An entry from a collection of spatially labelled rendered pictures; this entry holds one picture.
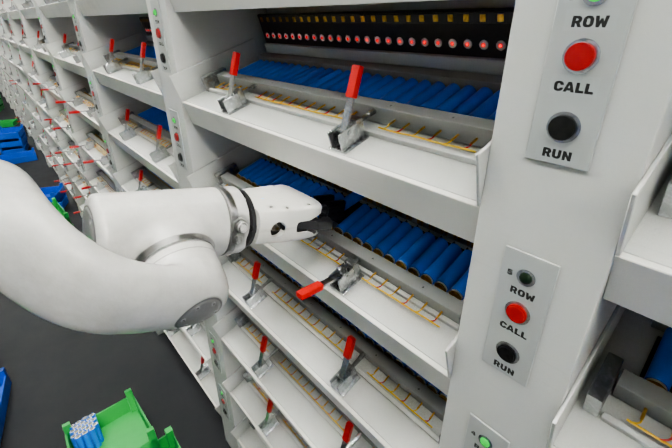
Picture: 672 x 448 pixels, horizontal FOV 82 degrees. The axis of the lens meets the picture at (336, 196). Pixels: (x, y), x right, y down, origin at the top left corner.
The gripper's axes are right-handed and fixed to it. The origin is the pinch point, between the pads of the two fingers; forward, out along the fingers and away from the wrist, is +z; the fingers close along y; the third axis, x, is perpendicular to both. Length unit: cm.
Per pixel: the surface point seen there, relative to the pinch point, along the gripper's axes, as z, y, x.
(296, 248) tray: -3.3, 2.0, 7.2
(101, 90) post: -8, 103, -4
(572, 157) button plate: -11.1, -33.0, -16.2
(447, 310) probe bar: -1.6, -23.4, 3.9
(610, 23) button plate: -12.8, -33.0, -23.9
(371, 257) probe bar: -1.2, -11.1, 3.1
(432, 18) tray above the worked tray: 2.7, -9.7, -27.7
